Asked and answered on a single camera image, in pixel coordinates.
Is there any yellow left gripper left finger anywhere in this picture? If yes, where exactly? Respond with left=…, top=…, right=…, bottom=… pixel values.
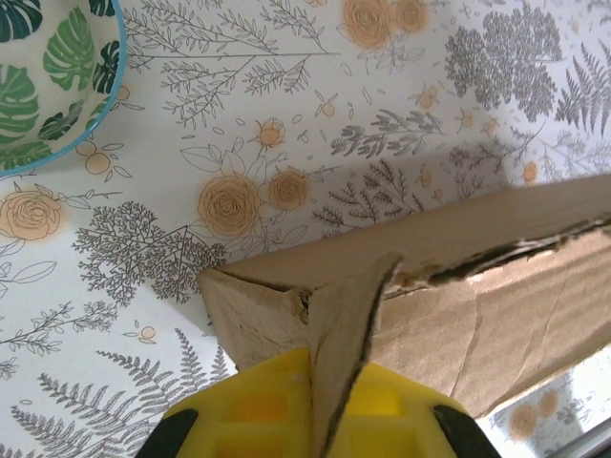
left=142, top=346, right=319, bottom=458

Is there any aluminium frame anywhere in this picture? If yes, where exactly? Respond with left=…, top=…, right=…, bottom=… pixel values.
left=562, top=414, right=611, bottom=458

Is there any brown cardboard box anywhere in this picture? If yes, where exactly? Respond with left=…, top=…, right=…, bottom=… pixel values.
left=199, top=172, right=611, bottom=458

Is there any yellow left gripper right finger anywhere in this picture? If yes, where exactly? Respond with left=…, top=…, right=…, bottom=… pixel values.
left=328, top=362, right=500, bottom=458

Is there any leaf print bowl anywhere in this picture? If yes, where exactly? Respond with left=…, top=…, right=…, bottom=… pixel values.
left=0, top=0, right=128, bottom=180

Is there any floral table cover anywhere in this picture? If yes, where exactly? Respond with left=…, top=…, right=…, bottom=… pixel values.
left=0, top=0, right=611, bottom=458

